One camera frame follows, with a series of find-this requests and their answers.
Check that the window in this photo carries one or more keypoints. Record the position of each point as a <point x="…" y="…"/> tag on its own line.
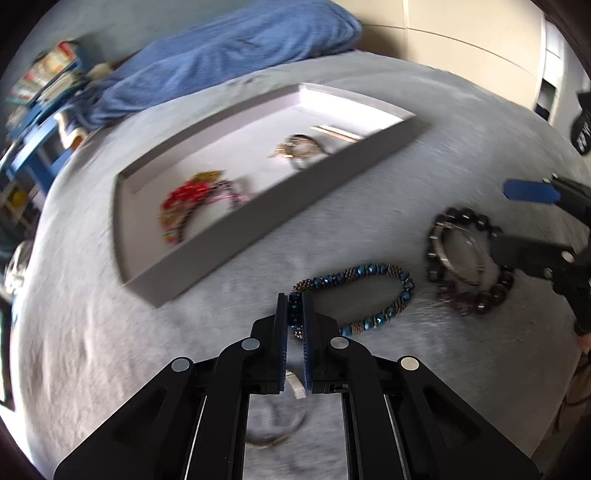
<point x="3" y="360"/>

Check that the pearl hair clip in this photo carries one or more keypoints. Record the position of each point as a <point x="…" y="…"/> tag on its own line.
<point x="337" y="133"/>

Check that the silver bangle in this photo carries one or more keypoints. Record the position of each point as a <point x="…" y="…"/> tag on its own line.
<point x="445" y="263"/>

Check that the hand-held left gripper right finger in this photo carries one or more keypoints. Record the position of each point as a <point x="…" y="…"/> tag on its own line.
<point x="308" y="341"/>

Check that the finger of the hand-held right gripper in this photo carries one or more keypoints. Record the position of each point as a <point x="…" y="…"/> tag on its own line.
<point x="531" y="190"/>
<point x="531" y="256"/>

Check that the black object with white print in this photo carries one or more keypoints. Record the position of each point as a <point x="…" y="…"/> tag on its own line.
<point x="582" y="124"/>

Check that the blue desk with shelf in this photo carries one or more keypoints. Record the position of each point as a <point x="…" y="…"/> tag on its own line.
<point x="27" y="143"/>

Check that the shallow grey cardboard box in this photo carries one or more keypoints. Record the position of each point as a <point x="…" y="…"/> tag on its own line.
<point x="258" y="138"/>

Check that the blue blanket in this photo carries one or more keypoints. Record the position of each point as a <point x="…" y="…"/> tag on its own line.
<point x="221" y="50"/>

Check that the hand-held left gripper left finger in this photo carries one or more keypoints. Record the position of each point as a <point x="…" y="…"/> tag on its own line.
<point x="282" y="341"/>

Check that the grey bag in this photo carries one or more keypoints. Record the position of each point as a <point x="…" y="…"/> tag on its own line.
<point x="18" y="263"/>

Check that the row of books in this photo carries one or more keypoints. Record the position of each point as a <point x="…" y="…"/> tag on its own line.
<point x="46" y="67"/>

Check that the cream wardrobe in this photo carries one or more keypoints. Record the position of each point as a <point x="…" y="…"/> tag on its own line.
<point x="461" y="37"/>

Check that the cream pillow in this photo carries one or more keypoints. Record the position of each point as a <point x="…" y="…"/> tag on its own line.
<point x="69" y="129"/>

